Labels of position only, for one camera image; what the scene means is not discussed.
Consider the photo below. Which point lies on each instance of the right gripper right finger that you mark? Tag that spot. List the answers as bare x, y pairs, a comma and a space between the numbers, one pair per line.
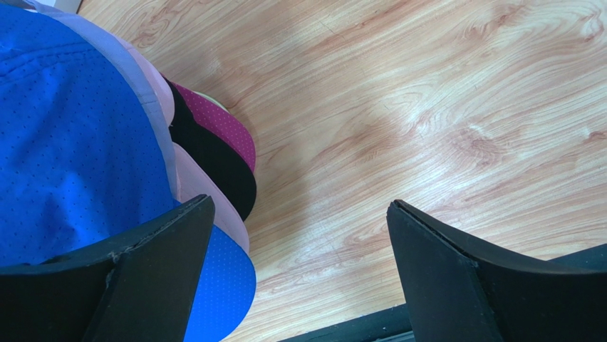
459, 287

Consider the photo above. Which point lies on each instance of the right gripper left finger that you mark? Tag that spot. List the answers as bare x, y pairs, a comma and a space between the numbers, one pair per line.
138, 285

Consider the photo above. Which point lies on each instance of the blue hat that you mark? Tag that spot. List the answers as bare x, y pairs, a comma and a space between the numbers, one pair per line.
80, 163

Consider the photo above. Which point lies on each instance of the black NY baseball cap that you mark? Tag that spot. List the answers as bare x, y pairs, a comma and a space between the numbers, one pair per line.
224, 166

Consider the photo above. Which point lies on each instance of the magenta baseball cap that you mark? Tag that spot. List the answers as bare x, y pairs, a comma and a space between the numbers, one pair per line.
223, 124

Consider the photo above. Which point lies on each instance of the lavender baseball cap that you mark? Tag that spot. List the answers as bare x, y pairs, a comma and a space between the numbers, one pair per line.
112, 48

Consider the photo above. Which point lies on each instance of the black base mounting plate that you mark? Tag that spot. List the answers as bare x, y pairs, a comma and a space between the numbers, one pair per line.
391, 324

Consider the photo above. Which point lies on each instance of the gold wire hat stand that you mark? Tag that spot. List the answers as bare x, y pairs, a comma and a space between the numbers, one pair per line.
211, 99

